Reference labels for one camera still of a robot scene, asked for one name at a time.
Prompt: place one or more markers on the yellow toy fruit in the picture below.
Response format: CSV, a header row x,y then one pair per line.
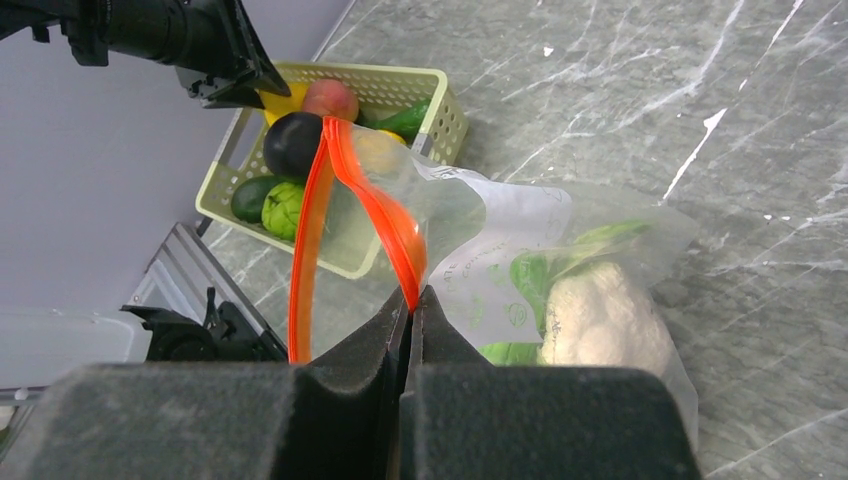
x,y
277,106

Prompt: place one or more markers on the green plastic basket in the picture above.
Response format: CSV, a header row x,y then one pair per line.
x,y
382,91

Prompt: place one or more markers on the dark green toy cucumber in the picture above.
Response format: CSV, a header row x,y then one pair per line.
x,y
406,123

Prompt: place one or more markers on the dark purple toy eggplant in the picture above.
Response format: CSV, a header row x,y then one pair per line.
x,y
291,143

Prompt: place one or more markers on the yellow toy squash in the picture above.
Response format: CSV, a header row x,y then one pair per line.
x,y
384,142

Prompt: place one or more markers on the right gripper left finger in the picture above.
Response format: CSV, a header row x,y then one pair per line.
x,y
217,420

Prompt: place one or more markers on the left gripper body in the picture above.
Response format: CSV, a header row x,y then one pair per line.
x,y
153,30

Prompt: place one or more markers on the clear zip top bag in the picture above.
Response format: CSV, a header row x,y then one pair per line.
x,y
372,225

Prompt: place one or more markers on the dark green toy avocado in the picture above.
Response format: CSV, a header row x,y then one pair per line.
x,y
248,199

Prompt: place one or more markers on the red toy tomato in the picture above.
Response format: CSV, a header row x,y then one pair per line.
x,y
331,97

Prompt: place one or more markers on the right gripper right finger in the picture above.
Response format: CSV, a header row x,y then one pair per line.
x,y
462,417

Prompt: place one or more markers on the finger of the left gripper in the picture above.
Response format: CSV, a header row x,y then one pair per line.
x,y
223,63

